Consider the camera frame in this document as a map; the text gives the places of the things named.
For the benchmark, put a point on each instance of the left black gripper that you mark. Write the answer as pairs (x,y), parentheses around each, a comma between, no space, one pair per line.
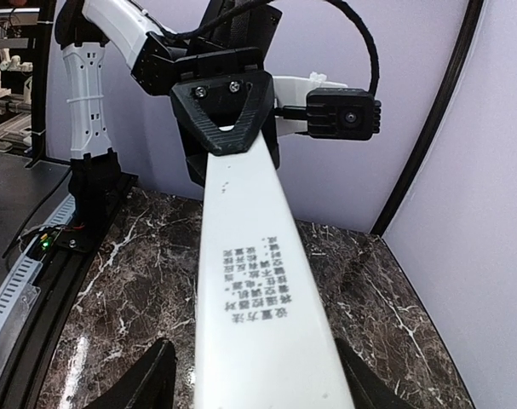
(226,99)

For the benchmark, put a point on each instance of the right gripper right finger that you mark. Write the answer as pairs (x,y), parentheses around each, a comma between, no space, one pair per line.
(367,389)

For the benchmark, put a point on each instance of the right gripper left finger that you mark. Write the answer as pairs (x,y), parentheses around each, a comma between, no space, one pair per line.
(148,383)

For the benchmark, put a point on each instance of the white remote control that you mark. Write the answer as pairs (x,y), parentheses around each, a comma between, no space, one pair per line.
(262,336)

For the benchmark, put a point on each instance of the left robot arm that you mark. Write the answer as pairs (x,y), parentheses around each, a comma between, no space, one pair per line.
(134,84)

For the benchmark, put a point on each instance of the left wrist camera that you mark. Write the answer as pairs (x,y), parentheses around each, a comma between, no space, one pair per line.
(322,109)

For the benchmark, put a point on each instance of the black front mounting rail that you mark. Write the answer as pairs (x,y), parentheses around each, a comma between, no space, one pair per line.
(29,336)

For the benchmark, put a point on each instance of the white slotted cable duct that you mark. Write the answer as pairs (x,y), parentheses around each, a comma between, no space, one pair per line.
(25,268)

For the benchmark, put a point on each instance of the left black frame post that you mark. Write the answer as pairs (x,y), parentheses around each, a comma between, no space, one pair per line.
(430,127)

